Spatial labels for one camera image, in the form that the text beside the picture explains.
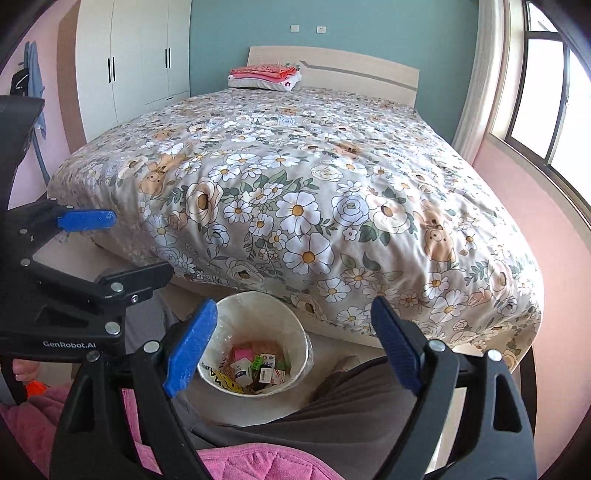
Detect beige wooden headboard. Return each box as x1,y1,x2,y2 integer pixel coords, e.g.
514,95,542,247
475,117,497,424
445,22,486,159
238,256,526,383
247,46,420,107

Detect white wardrobe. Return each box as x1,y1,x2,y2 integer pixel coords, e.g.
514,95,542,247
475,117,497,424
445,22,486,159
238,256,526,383
75,0,192,141

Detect small white red box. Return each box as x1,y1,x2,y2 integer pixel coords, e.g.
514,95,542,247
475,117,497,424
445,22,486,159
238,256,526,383
259,367,276,385

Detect white blue-label bottle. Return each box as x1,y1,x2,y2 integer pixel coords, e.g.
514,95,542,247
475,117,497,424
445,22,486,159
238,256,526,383
230,358,253,387

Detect long white blue box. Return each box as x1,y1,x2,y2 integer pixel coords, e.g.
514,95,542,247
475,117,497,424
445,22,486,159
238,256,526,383
270,369,288,386

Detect pink cup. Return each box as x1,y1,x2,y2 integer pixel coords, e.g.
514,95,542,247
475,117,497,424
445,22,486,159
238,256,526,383
232,347,254,362

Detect folded red blanket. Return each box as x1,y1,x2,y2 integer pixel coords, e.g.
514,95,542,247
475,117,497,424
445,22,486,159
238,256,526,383
228,64,298,83

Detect window frame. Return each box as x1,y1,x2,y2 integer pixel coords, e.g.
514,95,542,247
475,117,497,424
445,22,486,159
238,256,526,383
505,1,590,222

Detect pink quilted garment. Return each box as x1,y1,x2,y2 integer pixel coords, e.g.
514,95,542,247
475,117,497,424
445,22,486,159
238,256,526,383
1,385,342,479

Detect orange slipper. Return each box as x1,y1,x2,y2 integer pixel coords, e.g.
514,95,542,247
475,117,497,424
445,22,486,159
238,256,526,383
25,380,48,398

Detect beige curtain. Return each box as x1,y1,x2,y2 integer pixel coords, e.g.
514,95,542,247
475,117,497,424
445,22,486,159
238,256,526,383
452,0,505,164

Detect white trash bin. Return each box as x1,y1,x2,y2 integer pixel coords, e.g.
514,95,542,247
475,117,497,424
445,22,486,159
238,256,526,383
198,292,314,398

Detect white pillow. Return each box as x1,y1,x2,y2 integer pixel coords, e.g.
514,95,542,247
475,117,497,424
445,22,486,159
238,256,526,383
228,71,301,92

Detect hanging blue clothes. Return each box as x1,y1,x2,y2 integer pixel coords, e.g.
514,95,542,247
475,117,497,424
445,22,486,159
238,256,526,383
8,40,48,139

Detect floral bed cover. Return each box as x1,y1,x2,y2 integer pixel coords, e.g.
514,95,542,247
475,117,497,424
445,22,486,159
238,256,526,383
48,88,543,367

